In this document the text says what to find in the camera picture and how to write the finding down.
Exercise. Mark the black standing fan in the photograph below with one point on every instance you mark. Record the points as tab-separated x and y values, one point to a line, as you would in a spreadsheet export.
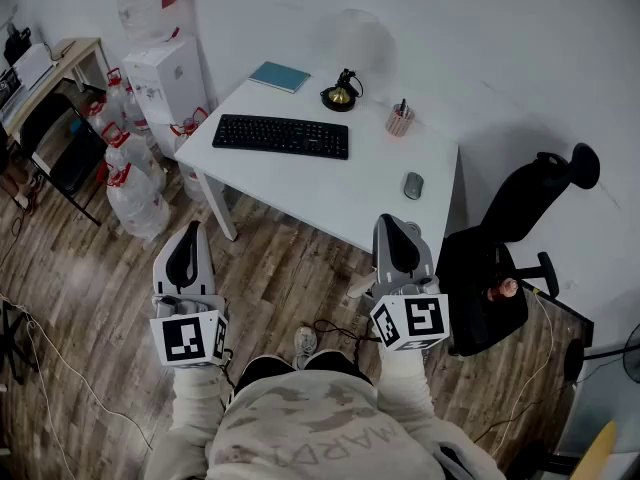
575	360

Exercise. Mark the black folding chair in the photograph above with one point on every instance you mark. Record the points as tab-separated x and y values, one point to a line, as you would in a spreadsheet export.
75	163

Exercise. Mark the light wooden side desk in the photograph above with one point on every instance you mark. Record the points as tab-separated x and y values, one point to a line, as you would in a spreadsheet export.
75	55

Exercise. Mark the teal notebook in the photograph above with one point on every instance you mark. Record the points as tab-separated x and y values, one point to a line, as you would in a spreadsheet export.
279	76

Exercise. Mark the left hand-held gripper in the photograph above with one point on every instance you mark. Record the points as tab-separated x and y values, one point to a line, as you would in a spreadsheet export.
185	340

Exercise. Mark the person's left forearm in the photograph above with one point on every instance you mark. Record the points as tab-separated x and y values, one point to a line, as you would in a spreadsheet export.
200	398

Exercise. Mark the white box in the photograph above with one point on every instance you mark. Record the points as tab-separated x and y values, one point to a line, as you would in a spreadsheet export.
32	65

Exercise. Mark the white table leg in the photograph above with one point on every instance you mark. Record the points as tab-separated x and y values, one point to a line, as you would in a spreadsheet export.
361	284
217	208

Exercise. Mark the black tripod stand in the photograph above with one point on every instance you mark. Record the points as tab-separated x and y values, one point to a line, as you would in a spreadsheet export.
12	338

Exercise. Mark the white water dispenser cabinet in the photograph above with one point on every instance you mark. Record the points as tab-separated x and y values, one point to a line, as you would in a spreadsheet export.
165	83

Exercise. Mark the person's grey shoe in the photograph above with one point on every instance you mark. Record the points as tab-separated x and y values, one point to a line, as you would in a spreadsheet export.
305	343

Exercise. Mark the striped pen cup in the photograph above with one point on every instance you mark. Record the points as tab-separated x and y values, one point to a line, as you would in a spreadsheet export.
398	124

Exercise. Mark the person's right forearm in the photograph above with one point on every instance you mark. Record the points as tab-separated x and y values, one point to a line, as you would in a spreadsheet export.
405	383

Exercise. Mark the person's black trousers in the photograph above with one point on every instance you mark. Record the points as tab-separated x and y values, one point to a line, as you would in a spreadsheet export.
260	370

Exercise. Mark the black office chair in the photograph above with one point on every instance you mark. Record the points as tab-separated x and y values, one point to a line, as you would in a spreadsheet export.
480	293

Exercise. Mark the black pen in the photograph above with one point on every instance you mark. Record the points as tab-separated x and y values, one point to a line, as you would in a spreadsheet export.
402	108

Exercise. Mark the grey computer mouse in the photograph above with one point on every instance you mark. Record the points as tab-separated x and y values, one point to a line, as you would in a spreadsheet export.
414	186

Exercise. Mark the black bag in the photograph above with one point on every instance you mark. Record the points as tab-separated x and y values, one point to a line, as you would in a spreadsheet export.
17	45

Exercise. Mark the black-based lamp with white shade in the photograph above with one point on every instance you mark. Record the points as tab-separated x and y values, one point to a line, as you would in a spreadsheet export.
340	99

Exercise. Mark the clear bag of empty bottles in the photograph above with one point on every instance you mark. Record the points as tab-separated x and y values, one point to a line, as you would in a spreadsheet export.
145	8

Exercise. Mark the black stool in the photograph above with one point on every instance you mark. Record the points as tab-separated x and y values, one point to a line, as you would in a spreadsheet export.
535	463

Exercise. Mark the cluster of clear water jugs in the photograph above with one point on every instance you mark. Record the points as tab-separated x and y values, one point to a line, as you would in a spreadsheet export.
132	203

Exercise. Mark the person's beige camouflage sweatshirt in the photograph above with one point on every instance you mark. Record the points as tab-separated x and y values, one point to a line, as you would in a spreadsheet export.
310	418

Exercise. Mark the black keyboard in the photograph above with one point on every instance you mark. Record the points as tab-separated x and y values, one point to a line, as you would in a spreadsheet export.
280	135

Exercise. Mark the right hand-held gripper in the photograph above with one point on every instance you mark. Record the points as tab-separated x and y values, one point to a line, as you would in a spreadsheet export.
425	318

